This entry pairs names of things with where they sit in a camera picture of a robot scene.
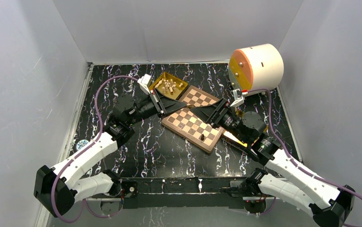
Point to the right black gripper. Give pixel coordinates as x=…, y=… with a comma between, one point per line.
x=213, y=113

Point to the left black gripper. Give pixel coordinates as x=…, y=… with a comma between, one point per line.
x=164, y=107

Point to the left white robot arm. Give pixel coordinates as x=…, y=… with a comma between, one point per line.
x=59, y=187

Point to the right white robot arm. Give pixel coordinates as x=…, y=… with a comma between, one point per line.
x=328, y=205

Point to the gold tray light pieces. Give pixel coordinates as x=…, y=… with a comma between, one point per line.
x=167, y=75

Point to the pile of light pieces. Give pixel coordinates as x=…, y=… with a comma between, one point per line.
x=169, y=86

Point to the wooden chess board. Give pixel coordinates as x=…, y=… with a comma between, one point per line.
x=187, y=125

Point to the gold tray dark pieces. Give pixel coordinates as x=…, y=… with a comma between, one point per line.
x=234, y=137

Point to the white round drawer cabinet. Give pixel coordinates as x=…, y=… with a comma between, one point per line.
x=254, y=67

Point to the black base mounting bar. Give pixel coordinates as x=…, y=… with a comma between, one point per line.
x=181, y=191

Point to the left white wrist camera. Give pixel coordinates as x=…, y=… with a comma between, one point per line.
x=144, y=83

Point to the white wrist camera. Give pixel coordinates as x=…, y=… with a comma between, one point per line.
x=238, y=96
x=144, y=83

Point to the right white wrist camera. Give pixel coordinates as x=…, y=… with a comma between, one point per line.
x=238, y=96

